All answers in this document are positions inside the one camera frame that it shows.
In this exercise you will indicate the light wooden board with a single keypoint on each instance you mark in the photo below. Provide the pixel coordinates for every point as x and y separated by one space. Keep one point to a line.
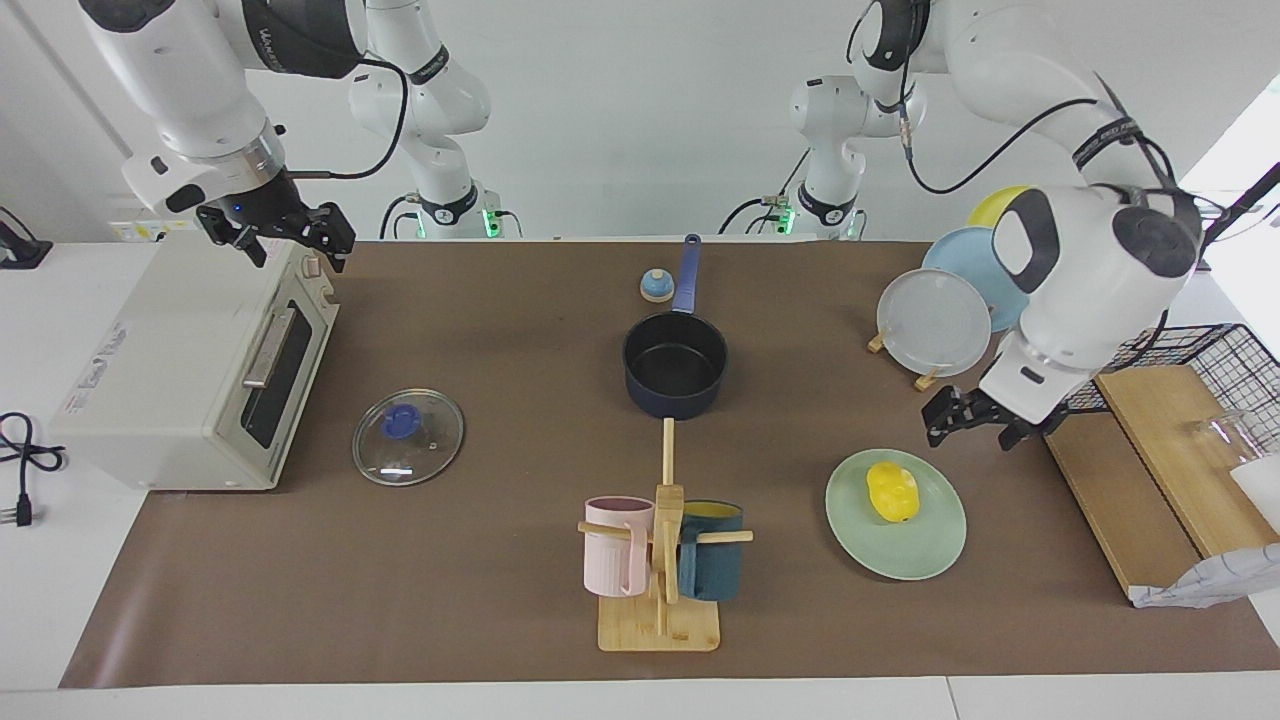
1170 440

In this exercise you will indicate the black pole stand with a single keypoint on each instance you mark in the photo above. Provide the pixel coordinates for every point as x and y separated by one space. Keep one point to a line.
1240 205

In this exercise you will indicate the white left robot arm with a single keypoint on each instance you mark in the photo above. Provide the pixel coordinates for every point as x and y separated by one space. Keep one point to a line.
1090 270

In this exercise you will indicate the brown table mat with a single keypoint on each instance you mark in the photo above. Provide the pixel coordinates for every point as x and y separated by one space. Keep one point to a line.
450 560

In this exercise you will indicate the yellow potato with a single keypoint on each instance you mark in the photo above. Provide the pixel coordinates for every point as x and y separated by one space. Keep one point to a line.
892 492

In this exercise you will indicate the beige toaster oven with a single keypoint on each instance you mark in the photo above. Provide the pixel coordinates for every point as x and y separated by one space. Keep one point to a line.
170 360

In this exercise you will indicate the dark teal mug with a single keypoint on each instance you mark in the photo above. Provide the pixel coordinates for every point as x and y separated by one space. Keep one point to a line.
712 565

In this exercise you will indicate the brown wooden board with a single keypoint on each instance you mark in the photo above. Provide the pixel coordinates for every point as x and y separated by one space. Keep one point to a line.
1110 500

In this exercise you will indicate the white patterned cloth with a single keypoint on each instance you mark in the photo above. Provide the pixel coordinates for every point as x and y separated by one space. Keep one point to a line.
1210 580

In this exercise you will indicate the small blue round timer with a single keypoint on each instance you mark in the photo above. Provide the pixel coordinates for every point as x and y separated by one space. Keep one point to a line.
657 288

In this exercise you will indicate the white wall socket box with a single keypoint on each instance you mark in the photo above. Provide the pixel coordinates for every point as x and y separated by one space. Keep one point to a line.
140 230

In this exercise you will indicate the white container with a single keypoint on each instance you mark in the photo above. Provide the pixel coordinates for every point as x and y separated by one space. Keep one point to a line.
1260 495

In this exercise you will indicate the black clamp base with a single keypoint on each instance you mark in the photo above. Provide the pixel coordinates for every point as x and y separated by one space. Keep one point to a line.
25 252

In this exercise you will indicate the grey plate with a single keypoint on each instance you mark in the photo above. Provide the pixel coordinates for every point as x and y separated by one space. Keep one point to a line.
932 325

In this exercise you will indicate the light blue plate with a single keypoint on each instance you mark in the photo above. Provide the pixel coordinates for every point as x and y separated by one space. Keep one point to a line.
960 255

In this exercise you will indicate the wooden plate rack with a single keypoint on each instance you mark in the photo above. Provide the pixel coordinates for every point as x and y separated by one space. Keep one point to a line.
928 380

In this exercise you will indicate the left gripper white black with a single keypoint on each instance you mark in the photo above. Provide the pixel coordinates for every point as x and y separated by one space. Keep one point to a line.
1035 385

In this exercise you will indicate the clear glass cup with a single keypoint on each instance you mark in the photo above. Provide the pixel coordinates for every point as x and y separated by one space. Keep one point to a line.
1235 430

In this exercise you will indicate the glass lid with blue knob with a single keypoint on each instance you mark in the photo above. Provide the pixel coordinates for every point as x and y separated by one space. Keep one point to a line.
402 421

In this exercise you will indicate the light green plate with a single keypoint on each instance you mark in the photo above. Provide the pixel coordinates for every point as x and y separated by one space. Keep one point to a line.
900 555

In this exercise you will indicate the pink mug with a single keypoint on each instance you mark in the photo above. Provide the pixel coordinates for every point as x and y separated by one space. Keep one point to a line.
612 560

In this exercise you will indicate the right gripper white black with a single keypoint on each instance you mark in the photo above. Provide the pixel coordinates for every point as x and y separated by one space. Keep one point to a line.
180 185

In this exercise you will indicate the wooden mug tree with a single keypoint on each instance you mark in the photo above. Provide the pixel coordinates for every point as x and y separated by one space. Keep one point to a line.
660 630

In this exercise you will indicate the yellow plate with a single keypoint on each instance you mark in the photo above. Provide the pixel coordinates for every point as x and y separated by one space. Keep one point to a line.
990 207

